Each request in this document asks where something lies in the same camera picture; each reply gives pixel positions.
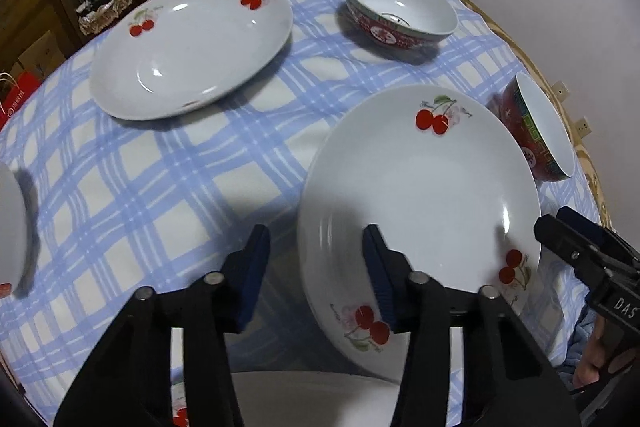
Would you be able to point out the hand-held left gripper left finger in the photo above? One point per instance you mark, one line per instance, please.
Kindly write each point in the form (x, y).
(252, 287)

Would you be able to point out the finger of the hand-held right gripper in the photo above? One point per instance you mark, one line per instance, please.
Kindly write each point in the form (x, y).
(607, 239)
(575, 252)

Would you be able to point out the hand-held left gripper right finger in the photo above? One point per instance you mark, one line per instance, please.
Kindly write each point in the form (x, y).
(382, 282)

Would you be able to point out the white cherry print plate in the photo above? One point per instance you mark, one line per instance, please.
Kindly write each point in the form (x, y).
(190, 47)
(310, 399)
(425, 187)

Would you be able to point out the person's right hand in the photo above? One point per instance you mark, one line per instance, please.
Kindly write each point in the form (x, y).
(595, 352)

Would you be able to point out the blue plaid tablecloth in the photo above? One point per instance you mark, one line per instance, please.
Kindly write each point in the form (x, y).
(175, 187)

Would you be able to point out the red patterned porcelain bowl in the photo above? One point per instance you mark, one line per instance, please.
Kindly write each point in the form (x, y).
(525, 127)
(400, 2)

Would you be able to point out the large white bowl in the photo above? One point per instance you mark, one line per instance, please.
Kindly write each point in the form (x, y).
(10, 232)

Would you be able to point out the red paper bag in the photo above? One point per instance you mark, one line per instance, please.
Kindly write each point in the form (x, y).
(22, 89)

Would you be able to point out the wicker basket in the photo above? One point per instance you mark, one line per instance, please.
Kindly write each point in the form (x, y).
(102, 19)

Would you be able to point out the cardboard box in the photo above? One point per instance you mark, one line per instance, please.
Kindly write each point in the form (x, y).
(42, 52)

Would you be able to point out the wall socket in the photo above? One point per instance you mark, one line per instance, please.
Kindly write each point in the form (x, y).
(582, 128)
(561, 88)

